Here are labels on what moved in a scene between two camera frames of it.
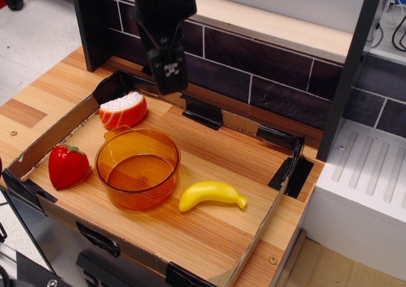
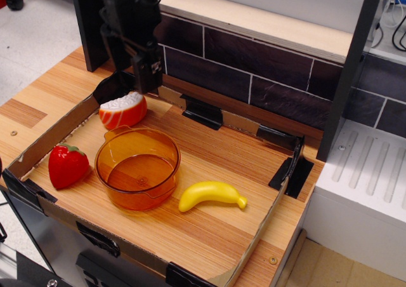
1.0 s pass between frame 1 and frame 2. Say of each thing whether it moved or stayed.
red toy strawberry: stayed
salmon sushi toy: stayed
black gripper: moved
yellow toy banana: stayed
